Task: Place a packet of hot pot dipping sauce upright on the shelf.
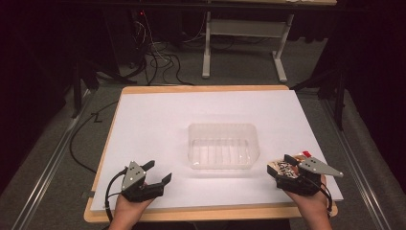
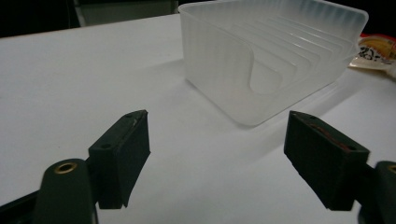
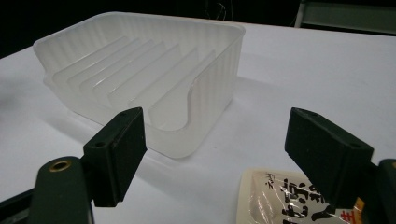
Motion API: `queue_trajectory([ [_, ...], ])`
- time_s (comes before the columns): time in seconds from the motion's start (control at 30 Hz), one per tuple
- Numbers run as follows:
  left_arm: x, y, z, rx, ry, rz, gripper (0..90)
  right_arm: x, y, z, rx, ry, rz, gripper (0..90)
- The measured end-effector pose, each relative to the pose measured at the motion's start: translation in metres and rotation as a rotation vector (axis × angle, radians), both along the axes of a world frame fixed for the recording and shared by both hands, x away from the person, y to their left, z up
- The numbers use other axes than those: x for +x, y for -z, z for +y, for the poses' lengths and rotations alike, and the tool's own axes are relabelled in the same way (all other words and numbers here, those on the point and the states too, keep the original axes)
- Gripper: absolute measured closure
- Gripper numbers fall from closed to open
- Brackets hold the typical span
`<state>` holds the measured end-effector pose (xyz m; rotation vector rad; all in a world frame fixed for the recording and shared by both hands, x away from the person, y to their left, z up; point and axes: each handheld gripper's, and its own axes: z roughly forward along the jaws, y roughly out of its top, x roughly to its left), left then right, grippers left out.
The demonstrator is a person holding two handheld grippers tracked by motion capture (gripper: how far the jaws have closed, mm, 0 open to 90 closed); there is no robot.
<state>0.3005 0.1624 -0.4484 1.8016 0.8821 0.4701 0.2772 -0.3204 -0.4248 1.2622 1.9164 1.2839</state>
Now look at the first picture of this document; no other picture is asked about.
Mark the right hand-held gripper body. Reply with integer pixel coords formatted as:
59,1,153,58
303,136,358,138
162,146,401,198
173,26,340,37
274,156,345,196

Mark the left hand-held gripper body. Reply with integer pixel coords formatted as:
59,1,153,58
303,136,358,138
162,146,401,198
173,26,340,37
121,160,166,203

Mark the patterned snack packet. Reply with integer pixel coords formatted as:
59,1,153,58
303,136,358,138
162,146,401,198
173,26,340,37
267,149,313,178

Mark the person's right hand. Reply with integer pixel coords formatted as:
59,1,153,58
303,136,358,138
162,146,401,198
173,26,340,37
284,174,333,230

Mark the person's left hand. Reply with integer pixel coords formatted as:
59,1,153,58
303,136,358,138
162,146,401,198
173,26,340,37
109,191,155,230

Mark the clear plastic container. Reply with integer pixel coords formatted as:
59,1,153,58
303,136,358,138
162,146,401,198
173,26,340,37
187,122,260,171

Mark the black metal stand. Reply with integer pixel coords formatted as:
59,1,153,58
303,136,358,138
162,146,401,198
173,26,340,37
289,65,349,131
70,58,128,119

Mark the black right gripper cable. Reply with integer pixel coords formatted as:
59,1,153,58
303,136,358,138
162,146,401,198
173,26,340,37
314,178,333,216

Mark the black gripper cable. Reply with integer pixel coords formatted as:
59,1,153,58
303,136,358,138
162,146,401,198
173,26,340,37
104,168,128,222
314,178,333,216

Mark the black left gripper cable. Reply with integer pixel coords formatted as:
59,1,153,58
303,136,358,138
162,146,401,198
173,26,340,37
104,168,128,222

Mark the metal floor rail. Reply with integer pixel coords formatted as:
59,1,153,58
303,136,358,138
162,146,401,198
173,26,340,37
11,88,94,230
319,98,392,230

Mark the black floor cable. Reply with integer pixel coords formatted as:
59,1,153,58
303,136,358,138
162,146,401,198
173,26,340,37
69,100,120,175

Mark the bundle of tangled cables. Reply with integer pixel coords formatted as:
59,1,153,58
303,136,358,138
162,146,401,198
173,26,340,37
132,11,194,86

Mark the white metal desk frame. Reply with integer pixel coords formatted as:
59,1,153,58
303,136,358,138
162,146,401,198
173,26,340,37
201,11,295,83

